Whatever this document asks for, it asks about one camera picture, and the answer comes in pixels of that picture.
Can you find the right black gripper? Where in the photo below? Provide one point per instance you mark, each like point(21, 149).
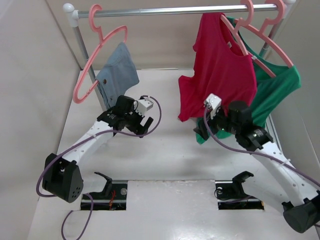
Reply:
point(201, 129)

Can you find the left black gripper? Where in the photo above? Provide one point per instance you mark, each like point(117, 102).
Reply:
point(138, 128)

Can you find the red t shirt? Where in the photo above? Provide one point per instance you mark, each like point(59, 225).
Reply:
point(220, 68)

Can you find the pink hanger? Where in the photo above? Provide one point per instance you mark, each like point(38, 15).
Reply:
point(102, 41)
point(234, 30)
point(270, 26)

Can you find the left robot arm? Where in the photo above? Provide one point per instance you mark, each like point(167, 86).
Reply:
point(62, 175)

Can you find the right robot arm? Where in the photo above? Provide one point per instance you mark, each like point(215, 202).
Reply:
point(299, 197)

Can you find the green t shirt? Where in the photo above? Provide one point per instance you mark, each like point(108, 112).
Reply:
point(271, 90)

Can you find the blue denim garment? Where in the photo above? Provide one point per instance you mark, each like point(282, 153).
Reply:
point(117, 76)

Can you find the metal clothes rack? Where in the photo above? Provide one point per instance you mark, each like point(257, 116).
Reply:
point(73, 16)

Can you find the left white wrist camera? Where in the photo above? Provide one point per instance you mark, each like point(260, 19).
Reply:
point(143, 105)

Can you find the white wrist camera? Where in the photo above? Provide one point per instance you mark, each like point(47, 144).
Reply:
point(213, 102)
point(143, 105)

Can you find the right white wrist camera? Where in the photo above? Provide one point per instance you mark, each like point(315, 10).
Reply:
point(213, 102)

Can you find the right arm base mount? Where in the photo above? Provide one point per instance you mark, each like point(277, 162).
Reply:
point(230, 194)

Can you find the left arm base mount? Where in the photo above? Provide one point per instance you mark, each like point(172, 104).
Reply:
point(105, 194)

